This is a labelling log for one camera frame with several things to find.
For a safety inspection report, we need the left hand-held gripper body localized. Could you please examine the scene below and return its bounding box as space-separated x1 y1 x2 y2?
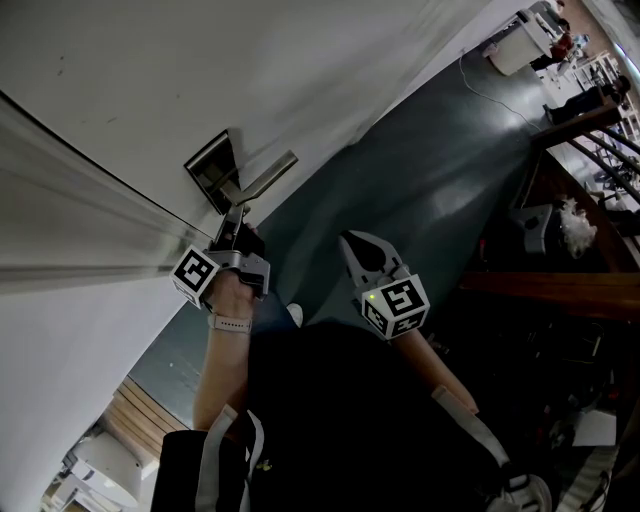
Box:
168 241 272 311

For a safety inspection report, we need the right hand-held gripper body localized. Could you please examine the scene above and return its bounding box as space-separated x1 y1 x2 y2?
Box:
360 258 433 343

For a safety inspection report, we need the silver door lock plate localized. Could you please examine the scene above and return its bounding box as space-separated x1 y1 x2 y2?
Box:
183 128 242 216

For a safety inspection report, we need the person's right forearm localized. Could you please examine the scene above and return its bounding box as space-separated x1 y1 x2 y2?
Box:
393 327 481 417

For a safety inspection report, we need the person's left forearm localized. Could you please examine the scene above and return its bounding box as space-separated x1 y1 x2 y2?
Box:
191 328 254 432

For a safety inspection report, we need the white door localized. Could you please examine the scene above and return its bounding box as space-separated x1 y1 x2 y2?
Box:
0 0 484 242

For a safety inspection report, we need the person's left hand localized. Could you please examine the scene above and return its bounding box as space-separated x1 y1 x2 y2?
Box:
204 269 254 318

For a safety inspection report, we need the person's blue jeans leg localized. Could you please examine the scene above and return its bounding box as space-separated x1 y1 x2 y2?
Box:
248 298 300 337

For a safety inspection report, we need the pale pink wrist watch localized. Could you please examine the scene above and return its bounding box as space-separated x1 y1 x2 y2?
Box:
206 311 253 335

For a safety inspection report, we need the person's black shirt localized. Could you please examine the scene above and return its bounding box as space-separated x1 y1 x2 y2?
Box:
158 319 554 512

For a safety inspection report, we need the grey plastic device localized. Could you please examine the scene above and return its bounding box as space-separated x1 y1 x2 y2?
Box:
508 202 555 255

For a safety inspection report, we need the brown wooden beam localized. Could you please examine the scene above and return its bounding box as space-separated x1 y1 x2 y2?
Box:
458 271 640 324

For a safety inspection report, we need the wooden slatted bench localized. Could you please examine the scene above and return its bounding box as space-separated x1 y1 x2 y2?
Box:
101 374 192 467

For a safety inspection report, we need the white fluffy bundle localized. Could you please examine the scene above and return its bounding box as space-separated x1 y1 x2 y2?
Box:
556 196 600 260

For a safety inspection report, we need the brown wooden handrail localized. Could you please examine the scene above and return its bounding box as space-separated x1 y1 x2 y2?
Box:
530 105 640 275

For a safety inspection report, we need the white paper sheet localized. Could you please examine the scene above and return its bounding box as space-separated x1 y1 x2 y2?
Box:
571 408 619 448

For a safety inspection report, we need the white cabinet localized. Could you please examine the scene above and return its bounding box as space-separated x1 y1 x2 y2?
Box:
486 8 557 77

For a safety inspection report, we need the silver lever door handle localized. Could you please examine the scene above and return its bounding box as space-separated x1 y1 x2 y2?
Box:
219 149 300 207

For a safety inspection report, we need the white shoulder strap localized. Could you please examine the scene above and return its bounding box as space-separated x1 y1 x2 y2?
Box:
430 385 512 474
193 403 265 512

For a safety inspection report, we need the white moulded door frame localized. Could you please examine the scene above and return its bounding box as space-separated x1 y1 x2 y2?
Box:
0 92 217 296

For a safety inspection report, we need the white floor cable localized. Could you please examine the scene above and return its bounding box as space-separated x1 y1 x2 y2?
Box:
458 48 544 132

